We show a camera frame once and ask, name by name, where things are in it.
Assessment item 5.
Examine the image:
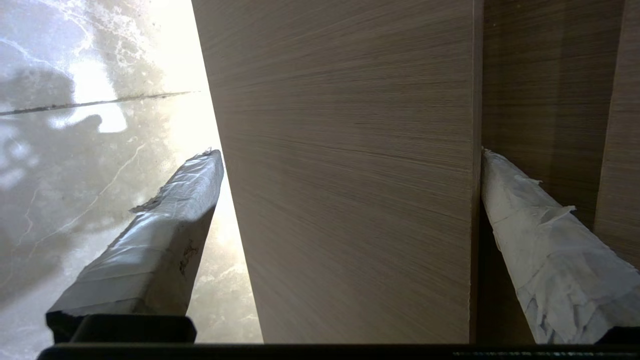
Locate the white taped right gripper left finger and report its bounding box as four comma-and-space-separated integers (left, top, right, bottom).
46, 148, 225, 345

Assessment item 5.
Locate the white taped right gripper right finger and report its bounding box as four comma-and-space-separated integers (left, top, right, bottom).
481, 146, 640, 345

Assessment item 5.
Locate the wooden vanity drawer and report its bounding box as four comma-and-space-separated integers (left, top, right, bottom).
191, 0, 626, 345

